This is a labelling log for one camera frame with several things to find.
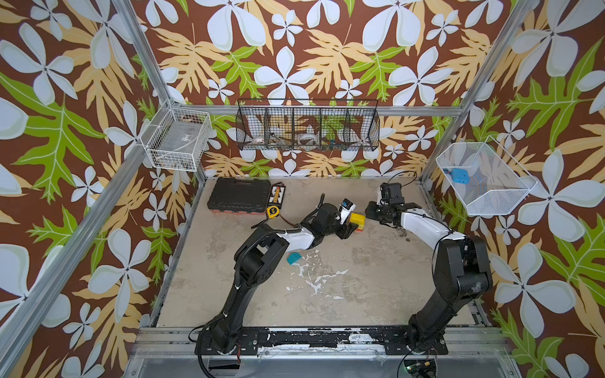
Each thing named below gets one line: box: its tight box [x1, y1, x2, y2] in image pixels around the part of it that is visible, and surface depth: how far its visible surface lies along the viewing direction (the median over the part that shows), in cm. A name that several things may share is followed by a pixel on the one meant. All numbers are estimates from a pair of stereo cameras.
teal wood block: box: [285, 252, 303, 266], surface depth 95 cm
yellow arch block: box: [349, 212, 366, 230], surface depth 95 cm
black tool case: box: [207, 177, 272, 215], surface depth 111 cm
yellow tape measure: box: [266, 205, 280, 219], surface depth 107 cm
